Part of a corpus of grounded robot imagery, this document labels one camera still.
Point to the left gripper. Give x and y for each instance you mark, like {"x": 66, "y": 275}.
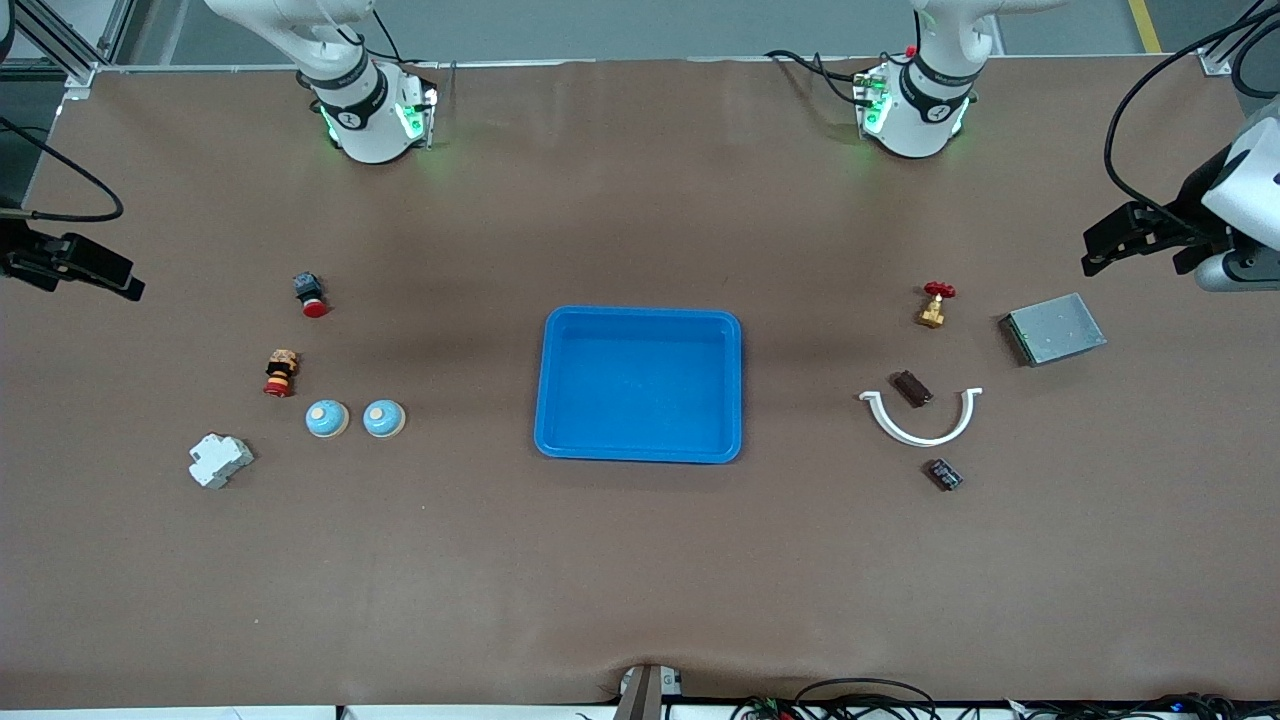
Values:
{"x": 1190, "y": 200}

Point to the blue desk bell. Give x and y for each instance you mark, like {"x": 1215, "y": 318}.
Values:
{"x": 327, "y": 420}
{"x": 383, "y": 420}

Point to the dark electrolytic capacitor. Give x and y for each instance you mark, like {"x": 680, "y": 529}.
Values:
{"x": 943, "y": 475}
{"x": 911, "y": 389}

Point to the blue plastic tray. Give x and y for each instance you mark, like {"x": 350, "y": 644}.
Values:
{"x": 640, "y": 385}

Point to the grey metal box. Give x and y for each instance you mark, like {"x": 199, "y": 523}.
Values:
{"x": 1060, "y": 330}

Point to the red yellow black push button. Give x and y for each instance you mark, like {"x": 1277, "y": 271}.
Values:
{"x": 281, "y": 375}

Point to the white circuit breaker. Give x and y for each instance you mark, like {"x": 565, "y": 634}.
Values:
{"x": 220, "y": 460}

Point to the white half-round pipe clamp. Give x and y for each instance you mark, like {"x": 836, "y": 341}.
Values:
{"x": 915, "y": 438}

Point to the brown table cover sheet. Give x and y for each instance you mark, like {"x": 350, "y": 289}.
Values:
{"x": 640, "y": 560}

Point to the aluminium frame post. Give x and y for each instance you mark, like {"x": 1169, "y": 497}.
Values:
{"x": 78, "y": 85}
{"x": 1215, "y": 62}

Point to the red button black switch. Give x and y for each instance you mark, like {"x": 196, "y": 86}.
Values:
{"x": 312, "y": 300}

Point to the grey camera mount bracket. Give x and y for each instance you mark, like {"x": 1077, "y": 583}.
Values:
{"x": 645, "y": 695}

